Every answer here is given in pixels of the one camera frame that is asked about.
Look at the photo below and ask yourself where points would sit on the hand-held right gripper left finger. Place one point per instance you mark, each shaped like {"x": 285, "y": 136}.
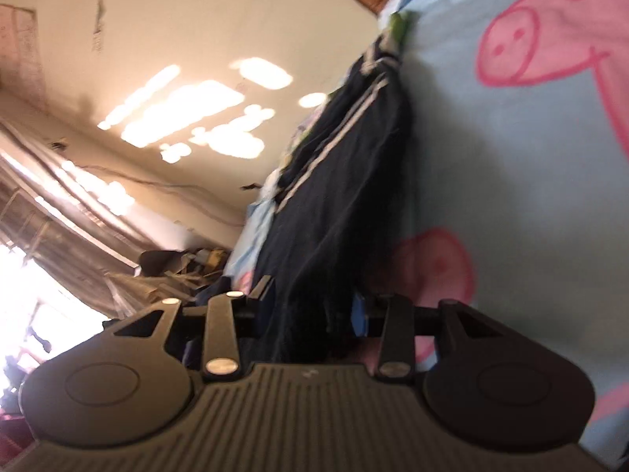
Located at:
{"x": 258, "y": 296}

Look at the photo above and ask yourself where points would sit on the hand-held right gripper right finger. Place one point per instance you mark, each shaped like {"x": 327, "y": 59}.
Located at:
{"x": 360, "y": 317}

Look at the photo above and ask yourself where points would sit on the dark pants with white stripes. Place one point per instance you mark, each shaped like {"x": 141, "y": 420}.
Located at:
{"x": 334, "y": 196}

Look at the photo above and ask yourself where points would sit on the green black knit sweater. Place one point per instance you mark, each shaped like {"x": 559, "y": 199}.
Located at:
{"x": 399, "y": 27}

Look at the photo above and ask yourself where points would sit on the pile of clutter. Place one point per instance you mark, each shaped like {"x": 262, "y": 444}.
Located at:
{"x": 186, "y": 265}

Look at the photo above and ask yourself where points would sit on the grey curtain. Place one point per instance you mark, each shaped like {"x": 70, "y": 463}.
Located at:
{"x": 73, "y": 216}

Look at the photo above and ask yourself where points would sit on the light blue printed blanket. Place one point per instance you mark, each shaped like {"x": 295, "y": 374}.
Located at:
{"x": 516, "y": 167}

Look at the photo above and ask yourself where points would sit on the pale wall poster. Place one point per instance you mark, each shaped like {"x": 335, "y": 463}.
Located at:
{"x": 19, "y": 54}

